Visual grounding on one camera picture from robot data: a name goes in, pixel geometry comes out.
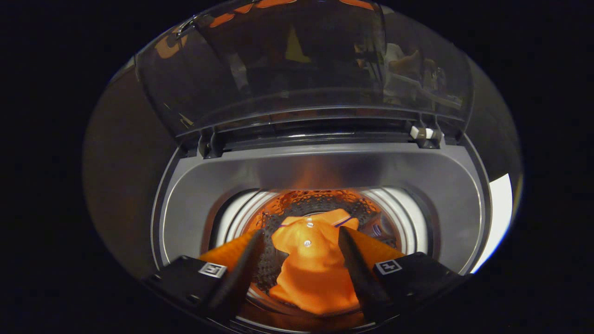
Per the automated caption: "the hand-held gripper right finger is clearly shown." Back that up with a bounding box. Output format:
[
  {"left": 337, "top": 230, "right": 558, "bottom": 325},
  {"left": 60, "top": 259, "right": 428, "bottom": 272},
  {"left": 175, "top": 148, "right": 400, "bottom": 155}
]
[{"left": 338, "top": 226, "right": 473, "bottom": 324}]

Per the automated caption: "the white sheet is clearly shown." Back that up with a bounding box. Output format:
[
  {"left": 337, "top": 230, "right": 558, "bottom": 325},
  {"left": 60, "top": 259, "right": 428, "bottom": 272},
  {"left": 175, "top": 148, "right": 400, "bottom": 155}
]
[{"left": 471, "top": 173, "right": 512, "bottom": 274}]

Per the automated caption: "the grey washing machine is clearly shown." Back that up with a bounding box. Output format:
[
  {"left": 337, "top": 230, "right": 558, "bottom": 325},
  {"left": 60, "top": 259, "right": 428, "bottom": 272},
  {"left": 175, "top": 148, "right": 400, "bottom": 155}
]
[{"left": 151, "top": 116, "right": 492, "bottom": 332}]

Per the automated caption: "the dark glass washing machine lid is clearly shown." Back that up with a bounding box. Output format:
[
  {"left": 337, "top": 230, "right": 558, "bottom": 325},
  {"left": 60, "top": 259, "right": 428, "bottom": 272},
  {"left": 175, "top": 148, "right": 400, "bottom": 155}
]
[{"left": 135, "top": 0, "right": 475, "bottom": 140}]

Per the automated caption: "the black backdrop cloth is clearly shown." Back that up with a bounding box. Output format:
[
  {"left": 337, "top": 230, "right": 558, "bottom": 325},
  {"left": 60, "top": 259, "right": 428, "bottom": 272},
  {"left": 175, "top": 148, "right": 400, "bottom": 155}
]
[{"left": 464, "top": 56, "right": 524, "bottom": 184}]

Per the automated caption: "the yellow polo shirt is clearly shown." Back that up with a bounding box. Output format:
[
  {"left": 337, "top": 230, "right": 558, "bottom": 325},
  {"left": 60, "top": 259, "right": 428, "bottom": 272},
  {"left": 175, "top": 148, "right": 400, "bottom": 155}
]
[{"left": 269, "top": 209, "right": 362, "bottom": 317}]

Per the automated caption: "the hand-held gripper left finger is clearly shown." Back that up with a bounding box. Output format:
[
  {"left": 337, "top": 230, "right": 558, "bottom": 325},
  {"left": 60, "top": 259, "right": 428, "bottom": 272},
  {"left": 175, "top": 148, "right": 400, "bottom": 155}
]
[{"left": 142, "top": 230, "right": 266, "bottom": 323}]

